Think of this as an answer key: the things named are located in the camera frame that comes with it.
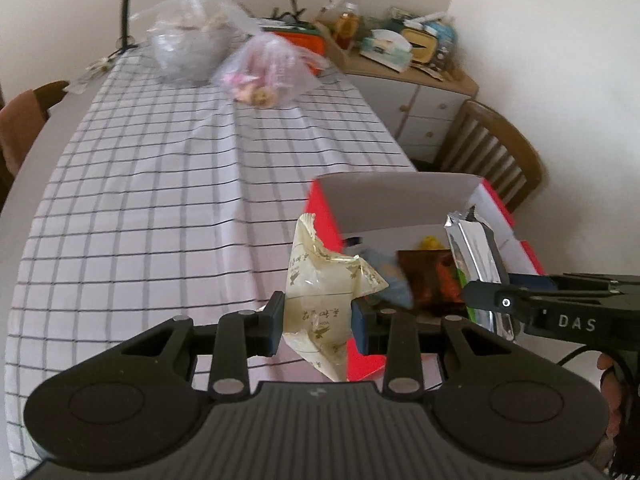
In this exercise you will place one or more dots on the wooden chair with pink cloth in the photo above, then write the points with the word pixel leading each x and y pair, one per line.
pixel 50 92

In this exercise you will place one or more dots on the grey desk lamp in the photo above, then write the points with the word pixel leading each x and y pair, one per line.
pixel 125 10

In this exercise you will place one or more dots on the clear plastic organizer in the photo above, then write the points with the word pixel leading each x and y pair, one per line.
pixel 375 2

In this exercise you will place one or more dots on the red cardboard box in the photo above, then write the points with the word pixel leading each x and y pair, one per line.
pixel 322 210

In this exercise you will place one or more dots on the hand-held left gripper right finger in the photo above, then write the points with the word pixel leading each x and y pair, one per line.
pixel 359 330

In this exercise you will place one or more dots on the person's right hand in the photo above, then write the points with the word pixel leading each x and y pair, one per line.
pixel 614 400

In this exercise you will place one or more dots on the black stand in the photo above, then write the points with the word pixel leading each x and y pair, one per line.
pixel 290 12

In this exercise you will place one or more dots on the cream snack packet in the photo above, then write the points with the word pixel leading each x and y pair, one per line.
pixel 315 280

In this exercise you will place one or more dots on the silver foil snack packet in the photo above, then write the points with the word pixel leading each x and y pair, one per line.
pixel 472 250

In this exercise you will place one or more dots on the amber bottle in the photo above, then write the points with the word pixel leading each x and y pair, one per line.
pixel 346 27

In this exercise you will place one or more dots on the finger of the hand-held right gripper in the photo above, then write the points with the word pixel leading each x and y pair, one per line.
pixel 535 281
pixel 500 300

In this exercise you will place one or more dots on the small clear plastic bag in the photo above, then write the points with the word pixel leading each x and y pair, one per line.
pixel 265 67

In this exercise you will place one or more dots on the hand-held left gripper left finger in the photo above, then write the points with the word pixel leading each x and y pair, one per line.
pixel 276 325

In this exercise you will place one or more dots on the wooden slatted chair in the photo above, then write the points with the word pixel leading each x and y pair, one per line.
pixel 505 135

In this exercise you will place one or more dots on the white cabinet with wooden top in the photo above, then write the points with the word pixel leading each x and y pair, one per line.
pixel 430 105

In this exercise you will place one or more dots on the orange case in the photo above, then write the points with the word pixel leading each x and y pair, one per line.
pixel 305 42

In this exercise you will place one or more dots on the white tissue box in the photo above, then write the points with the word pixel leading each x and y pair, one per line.
pixel 385 47

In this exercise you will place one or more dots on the large clear plastic bag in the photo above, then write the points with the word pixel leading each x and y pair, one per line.
pixel 185 45

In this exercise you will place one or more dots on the yellow snack packet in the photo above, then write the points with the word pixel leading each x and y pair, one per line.
pixel 431 243

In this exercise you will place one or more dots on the light blue snack packet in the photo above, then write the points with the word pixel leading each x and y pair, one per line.
pixel 392 275

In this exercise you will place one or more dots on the brown snack packet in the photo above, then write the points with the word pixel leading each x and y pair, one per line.
pixel 425 275

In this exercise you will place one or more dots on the checkered white tablecloth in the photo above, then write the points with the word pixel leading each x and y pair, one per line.
pixel 150 185

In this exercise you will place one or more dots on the light blue container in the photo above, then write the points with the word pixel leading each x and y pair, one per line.
pixel 445 35

